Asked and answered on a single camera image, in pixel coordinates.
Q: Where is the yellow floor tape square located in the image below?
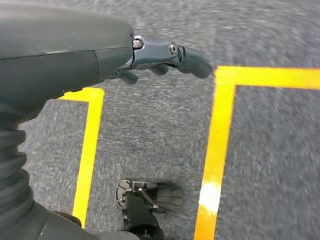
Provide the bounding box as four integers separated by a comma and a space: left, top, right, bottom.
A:
193, 65, 320, 240
57, 87, 105, 229

